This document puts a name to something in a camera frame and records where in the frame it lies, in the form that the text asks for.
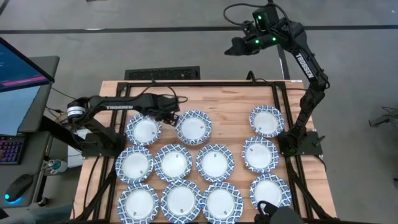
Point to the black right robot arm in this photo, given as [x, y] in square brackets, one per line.
[306, 67]

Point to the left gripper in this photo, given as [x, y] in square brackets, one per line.
[164, 104]

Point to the blue patterned paper bowl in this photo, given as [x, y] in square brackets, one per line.
[181, 200]
[266, 122]
[270, 191]
[193, 128]
[222, 203]
[134, 165]
[173, 163]
[259, 155]
[214, 163]
[138, 203]
[144, 130]

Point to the grey computer desk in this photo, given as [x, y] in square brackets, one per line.
[46, 71]

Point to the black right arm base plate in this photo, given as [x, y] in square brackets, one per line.
[311, 144]

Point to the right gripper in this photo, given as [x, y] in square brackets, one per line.
[250, 44]

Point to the small black frame connector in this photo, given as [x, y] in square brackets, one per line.
[152, 81]

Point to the large tilted computer monitor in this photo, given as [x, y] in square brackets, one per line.
[21, 71]

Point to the small blue computer screen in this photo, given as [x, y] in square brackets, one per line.
[14, 109]

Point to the black computer mouse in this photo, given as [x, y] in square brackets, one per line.
[18, 188]

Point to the backlit black keyboard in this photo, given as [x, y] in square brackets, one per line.
[11, 151]

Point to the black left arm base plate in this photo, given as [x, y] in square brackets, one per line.
[93, 152]

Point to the black floor vent grille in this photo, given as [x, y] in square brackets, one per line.
[161, 74]

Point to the person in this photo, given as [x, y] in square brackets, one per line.
[40, 216]

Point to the blue and white cup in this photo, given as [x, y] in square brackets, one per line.
[57, 166]

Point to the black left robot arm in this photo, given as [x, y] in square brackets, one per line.
[99, 102]

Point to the dark rounded object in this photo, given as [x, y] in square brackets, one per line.
[283, 216]

